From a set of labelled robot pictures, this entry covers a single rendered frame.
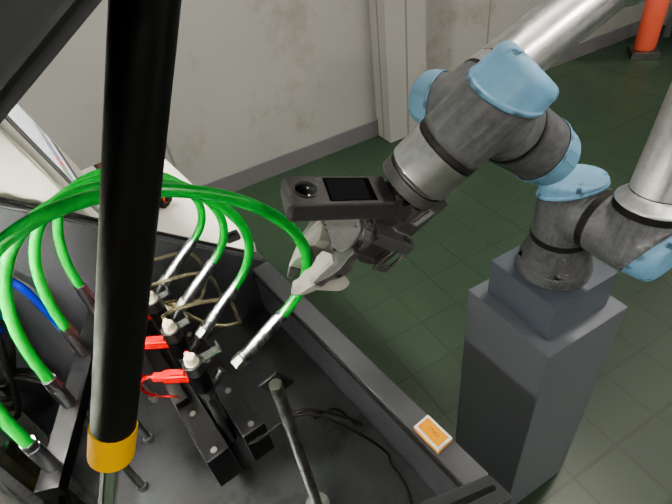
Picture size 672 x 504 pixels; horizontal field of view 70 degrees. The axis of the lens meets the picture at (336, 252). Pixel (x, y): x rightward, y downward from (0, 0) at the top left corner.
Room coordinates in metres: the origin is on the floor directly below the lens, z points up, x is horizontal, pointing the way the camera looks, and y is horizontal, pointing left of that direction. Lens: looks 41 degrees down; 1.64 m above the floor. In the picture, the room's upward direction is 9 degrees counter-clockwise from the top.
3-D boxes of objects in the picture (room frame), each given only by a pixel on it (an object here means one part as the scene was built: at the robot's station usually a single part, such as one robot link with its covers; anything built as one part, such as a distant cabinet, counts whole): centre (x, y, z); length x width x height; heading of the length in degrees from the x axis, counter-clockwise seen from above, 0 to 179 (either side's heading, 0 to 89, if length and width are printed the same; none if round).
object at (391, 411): (0.54, 0.01, 0.87); 0.62 x 0.04 x 0.16; 31
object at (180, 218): (1.09, 0.45, 0.96); 0.70 x 0.22 x 0.03; 31
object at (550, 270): (0.71, -0.46, 0.95); 0.15 x 0.15 x 0.10
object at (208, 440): (0.52, 0.28, 0.91); 0.34 x 0.10 x 0.15; 31
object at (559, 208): (0.71, -0.46, 1.07); 0.13 x 0.12 x 0.14; 26
